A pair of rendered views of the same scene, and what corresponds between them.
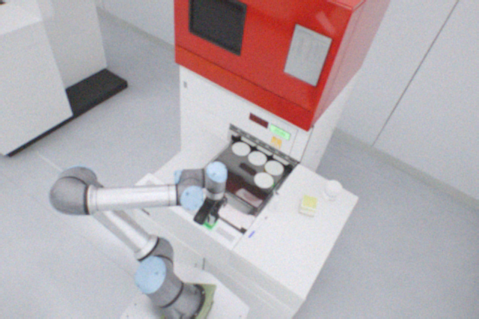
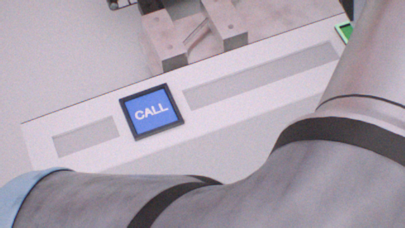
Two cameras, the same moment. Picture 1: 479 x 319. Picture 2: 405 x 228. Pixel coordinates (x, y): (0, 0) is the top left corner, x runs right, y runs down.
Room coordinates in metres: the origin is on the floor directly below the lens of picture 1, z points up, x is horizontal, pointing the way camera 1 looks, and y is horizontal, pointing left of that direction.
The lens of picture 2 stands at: (0.48, 0.63, 1.66)
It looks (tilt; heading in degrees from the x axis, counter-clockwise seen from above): 54 degrees down; 319
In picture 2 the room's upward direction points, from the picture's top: 6 degrees counter-clockwise
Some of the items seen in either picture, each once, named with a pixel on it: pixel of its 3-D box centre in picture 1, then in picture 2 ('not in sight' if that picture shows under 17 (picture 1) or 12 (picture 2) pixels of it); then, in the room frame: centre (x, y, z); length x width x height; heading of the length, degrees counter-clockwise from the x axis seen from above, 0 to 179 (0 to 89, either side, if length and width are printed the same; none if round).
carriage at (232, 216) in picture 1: (219, 208); (278, 18); (0.94, 0.07, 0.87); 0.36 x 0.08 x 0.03; 65
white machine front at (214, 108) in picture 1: (238, 120); not in sight; (1.43, 0.08, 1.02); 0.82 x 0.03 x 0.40; 65
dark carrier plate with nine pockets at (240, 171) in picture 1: (246, 170); not in sight; (1.19, -0.02, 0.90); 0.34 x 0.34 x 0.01; 65
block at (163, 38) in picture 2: not in sight; (164, 40); (1.01, 0.22, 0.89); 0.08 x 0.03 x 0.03; 155
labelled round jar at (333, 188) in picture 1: (331, 192); not in sight; (1.06, -0.44, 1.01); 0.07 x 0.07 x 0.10
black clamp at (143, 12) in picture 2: not in sight; (149, 8); (1.06, 0.19, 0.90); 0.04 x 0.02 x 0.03; 155
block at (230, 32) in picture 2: not in sight; (223, 20); (0.98, 0.14, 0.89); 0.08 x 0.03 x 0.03; 155
